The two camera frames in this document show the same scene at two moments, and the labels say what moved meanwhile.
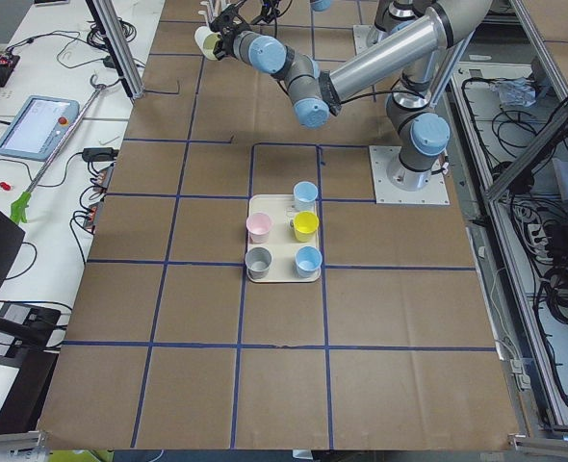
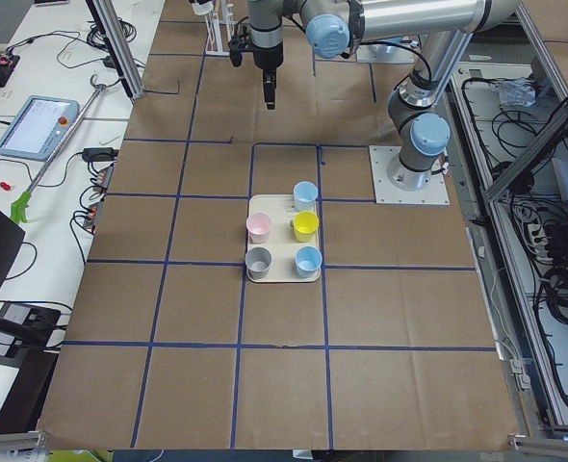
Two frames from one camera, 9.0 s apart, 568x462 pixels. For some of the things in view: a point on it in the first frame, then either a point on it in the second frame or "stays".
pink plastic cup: (258, 225) stays
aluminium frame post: (117, 45) stays
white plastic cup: (206, 38) → (202, 9)
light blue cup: (304, 194) stays
